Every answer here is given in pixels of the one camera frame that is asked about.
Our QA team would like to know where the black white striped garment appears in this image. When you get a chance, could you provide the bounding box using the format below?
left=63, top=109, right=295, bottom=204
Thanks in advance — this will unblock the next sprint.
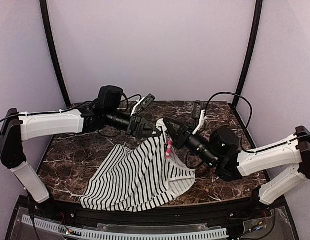
left=79, top=119, right=196, bottom=212

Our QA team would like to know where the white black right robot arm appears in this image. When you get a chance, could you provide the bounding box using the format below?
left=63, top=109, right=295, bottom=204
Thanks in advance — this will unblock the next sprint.
left=163, top=117, right=310, bottom=206

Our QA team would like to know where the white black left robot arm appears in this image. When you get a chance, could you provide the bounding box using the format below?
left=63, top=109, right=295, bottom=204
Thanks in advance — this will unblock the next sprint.
left=0, top=85, right=162, bottom=204

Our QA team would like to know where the pink flower brooch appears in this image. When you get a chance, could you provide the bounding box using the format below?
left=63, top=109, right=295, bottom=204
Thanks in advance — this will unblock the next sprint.
left=165, top=138, right=173, bottom=159

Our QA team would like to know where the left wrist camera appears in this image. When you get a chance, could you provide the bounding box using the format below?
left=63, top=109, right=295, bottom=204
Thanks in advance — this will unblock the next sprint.
left=130, top=93, right=156, bottom=117

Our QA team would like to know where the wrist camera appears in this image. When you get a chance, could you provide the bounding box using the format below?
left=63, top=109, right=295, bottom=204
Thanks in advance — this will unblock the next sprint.
left=130, top=93, right=156, bottom=117
left=191, top=100, right=207, bottom=135

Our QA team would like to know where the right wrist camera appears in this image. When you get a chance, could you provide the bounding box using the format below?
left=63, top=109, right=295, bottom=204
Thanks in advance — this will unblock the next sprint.
left=191, top=100, right=207, bottom=135

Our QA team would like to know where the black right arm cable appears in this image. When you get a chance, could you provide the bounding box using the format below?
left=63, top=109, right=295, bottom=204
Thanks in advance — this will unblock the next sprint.
left=203, top=92, right=255, bottom=153

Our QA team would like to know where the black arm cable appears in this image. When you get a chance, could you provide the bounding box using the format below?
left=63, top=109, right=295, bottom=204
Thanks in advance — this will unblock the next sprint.
left=203, top=92, right=255, bottom=153
left=0, top=109, right=78, bottom=156

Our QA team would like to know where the black front frame rail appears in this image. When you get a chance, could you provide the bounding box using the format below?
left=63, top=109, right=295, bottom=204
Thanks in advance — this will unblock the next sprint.
left=44, top=198, right=249, bottom=226

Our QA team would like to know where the white slotted cable duct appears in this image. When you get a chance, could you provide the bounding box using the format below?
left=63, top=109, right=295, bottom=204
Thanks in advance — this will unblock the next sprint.
left=34, top=218, right=229, bottom=240

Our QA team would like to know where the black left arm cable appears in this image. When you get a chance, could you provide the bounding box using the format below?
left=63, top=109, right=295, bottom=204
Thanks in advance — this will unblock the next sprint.
left=0, top=109, right=78, bottom=156

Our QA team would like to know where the black right frame post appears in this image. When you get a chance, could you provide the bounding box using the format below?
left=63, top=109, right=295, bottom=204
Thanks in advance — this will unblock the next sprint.
left=232, top=0, right=263, bottom=109

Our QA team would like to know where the black frame post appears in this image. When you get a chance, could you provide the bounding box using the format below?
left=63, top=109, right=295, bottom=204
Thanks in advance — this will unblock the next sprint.
left=232, top=0, right=263, bottom=109
left=39, top=0, right=71, bottom=107

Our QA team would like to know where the black left frame post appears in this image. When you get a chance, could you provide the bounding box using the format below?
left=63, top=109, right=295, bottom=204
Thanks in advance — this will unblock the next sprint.
left=39, top=0, right=71, bottom=107

